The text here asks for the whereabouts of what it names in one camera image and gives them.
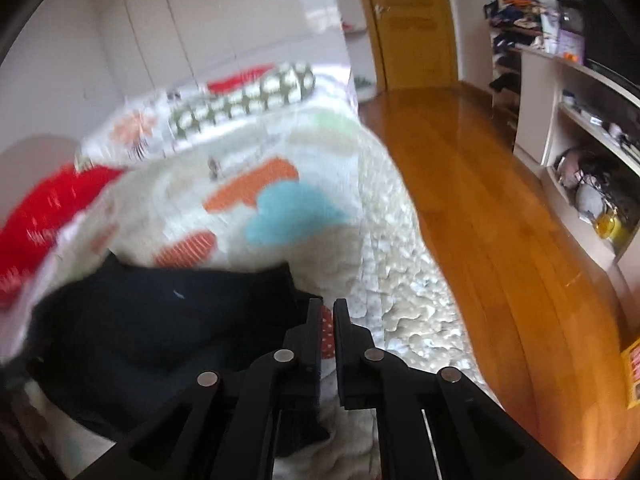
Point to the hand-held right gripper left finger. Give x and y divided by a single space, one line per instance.
313 340

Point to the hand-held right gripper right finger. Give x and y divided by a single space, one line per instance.
342 340

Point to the dark navy pants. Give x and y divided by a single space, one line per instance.
150 320

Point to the white bed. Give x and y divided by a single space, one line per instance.
400 280

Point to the white printed quilt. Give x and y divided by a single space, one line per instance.
240 180

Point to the green white patterned bolster pillow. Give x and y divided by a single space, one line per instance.
240 97

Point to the yellow box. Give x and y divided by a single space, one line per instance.
632 372

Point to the red patterned pillow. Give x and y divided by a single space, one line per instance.
45 220

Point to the white shelf unit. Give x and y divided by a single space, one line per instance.
570 145

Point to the wooden door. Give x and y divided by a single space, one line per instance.
407 22

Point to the white wardrobe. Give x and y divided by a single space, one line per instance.
210 15

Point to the pile of clothes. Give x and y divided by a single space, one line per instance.
515 10

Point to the black television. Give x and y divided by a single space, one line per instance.
607 35

